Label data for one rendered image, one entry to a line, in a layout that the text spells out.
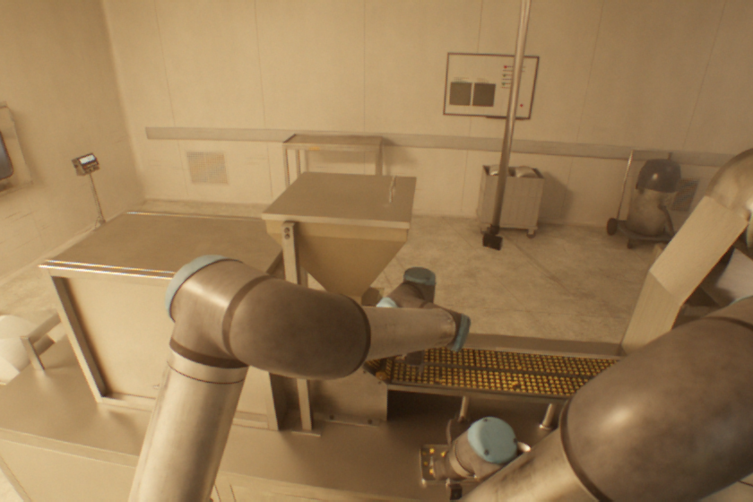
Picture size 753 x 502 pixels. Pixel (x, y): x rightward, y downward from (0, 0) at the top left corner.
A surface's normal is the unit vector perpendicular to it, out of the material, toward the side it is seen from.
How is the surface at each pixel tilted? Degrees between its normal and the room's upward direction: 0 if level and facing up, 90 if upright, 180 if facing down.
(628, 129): 90
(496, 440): 19
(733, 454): 72
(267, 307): 34
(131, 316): 90
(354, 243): 114
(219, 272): 13
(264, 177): 90
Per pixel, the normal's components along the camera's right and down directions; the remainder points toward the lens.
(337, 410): -0.13, 0.45
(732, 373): -0.31, -0.55
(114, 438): 0.01, -0.89
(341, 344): 0.58, 0.04
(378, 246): -0.12, 0.77
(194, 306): -0.45, -0.15
